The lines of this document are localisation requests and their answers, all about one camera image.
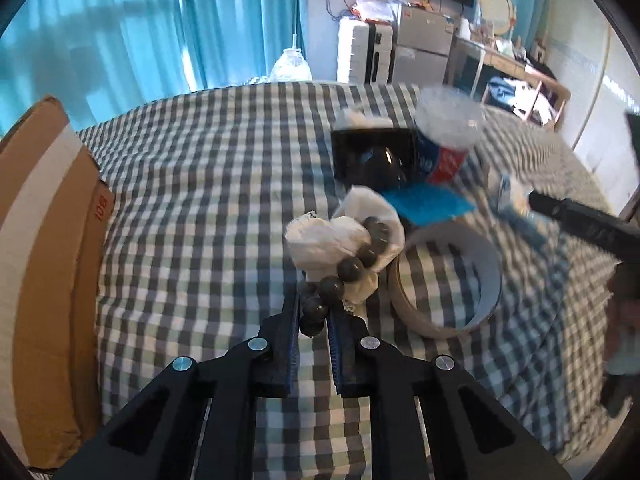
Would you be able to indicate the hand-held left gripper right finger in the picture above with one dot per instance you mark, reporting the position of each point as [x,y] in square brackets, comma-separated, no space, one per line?
[336,355]

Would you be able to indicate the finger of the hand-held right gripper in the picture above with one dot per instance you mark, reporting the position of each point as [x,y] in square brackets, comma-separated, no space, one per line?
[590,225]

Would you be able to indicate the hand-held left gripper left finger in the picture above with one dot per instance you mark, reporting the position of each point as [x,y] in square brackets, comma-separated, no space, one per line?
[292,350]

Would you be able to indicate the blue white plastic packet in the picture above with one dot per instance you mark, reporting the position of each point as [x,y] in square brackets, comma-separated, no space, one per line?
[510,205]

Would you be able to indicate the white tape roll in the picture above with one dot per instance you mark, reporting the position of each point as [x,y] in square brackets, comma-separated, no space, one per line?
[489,270]

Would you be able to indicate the black glossy round object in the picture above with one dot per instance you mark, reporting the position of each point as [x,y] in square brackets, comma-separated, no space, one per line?
[380,167]

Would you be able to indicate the black box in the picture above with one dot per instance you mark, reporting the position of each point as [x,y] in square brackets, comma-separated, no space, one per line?
[350,155]

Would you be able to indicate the brown cardboard box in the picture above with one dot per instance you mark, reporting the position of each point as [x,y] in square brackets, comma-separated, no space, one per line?
[55,260]

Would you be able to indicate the wooden chair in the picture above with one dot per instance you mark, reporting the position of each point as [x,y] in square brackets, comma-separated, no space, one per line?
[557,95]

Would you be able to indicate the clear cotton swab jar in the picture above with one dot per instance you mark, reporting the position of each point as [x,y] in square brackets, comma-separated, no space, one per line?
[445,150]

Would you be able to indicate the wooden desk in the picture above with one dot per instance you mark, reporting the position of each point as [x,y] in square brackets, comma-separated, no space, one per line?
[505,62]

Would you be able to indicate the teal curtain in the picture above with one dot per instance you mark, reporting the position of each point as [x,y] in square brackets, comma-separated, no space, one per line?
[125,35]
[530,0]

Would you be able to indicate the white crumpled tissue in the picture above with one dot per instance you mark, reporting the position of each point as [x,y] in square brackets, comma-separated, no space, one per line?
[360,120]

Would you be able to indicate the oval table mirror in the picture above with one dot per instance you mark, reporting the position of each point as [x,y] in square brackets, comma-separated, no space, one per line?
[497,7]

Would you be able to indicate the grey fridge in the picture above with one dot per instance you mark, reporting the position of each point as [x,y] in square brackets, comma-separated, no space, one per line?
[422,45]

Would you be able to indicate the pack of water bottles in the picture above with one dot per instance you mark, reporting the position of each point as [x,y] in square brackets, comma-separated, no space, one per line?
[257,80]

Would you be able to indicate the large clear water jug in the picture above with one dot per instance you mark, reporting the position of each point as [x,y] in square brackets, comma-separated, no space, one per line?
[290,67]

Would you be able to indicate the white suitcase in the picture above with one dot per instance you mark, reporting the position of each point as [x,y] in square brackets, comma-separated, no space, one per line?
[357,55]

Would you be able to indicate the pile of plastic bags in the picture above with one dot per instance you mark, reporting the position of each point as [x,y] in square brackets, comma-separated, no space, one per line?
[372,10]

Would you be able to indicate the upright mop pole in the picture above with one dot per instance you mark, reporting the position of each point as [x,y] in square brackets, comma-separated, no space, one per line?
[297,15]

